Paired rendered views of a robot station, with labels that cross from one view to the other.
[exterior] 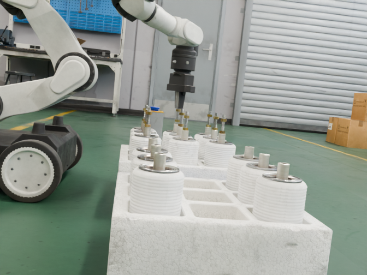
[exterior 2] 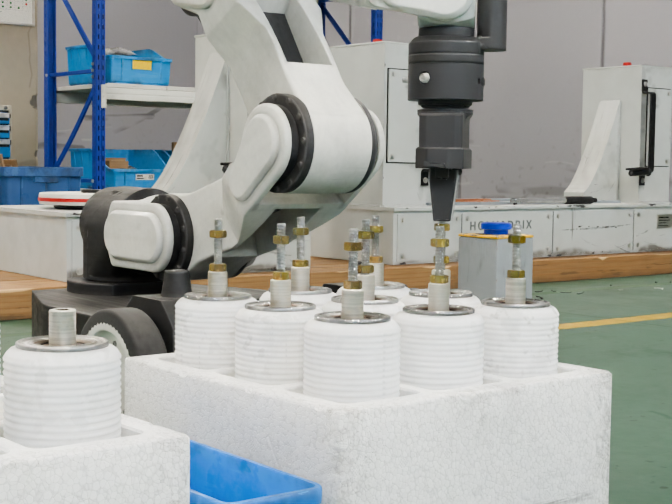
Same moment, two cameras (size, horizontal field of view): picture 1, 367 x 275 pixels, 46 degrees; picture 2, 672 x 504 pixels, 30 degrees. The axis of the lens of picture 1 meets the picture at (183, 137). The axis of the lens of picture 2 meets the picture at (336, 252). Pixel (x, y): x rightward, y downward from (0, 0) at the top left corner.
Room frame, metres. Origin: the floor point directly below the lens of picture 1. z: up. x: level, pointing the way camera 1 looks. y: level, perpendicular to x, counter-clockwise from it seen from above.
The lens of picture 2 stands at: (0.70, -1.16, 0.40)
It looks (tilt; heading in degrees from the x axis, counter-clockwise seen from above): 4 degrees down; 58
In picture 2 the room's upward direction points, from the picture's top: 1 degrees clockwise
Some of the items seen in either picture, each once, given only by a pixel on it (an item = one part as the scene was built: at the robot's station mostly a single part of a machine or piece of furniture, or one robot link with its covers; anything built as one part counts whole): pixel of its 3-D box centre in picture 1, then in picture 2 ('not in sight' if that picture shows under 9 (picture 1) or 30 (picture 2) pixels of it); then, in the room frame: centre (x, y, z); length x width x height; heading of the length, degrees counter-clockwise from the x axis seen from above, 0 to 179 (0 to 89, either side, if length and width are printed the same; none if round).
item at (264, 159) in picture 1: (264, 161); not in sight; (0.93, -0.18, 0.26); 0.02 x 0.02 x 0.03
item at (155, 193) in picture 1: (154, 217); not in sight; (0.78, 0.04, 0.16); 0.10 x 0.10 x 0.18
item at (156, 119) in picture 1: (150, 149); (493, 354); (1.74, 0.13, 0.16); 0.07 x 0.07 x 0.31; 8
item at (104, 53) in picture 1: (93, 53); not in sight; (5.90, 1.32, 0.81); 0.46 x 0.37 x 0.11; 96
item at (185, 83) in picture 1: (181, 75); (442, 117); (1.58, 0.03, 0.46); 0.13 x 0.10 x 0.12; 46
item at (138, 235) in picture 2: not in sight; (183, 234); (1.59, 0.78, 0.28); 0.21 x 0.20 x 0.13; 96
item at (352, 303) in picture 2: (221, 138); (352, 305); (1.36, -0.12, 0.26); 0.02 x 0.02 x 0.03
